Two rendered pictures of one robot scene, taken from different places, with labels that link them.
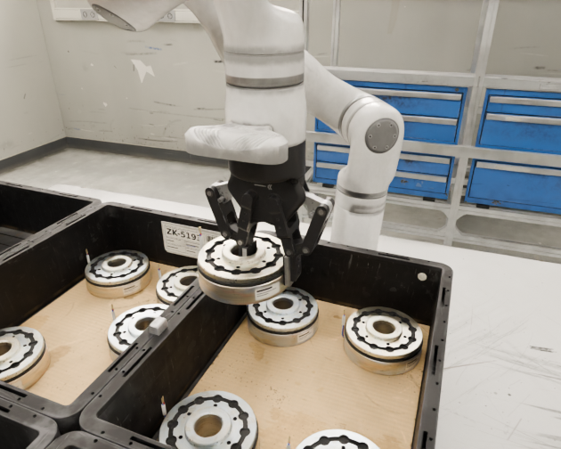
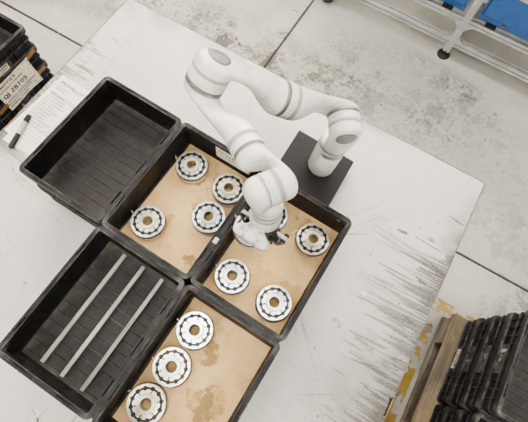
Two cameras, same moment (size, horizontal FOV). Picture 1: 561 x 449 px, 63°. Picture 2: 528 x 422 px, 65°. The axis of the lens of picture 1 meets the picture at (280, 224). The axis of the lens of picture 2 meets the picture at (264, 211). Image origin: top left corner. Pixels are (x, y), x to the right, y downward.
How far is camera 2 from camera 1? 0.79 m
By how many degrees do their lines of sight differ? 43
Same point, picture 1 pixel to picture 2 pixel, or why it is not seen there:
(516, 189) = (525, 21)
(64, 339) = (171, 209)
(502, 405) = (364, 259)
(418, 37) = not seen: outside the picture
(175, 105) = not seen: outside the picture
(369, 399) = (296, 268)
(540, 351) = (401, 233)
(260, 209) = not seen: hidden behind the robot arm
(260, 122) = (261, 229)
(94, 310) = (182, 191)
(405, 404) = (309, 273)
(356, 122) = (333, 131)
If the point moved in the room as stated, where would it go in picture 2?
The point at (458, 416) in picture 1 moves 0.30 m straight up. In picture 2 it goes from (341, 260) to (368, 235)
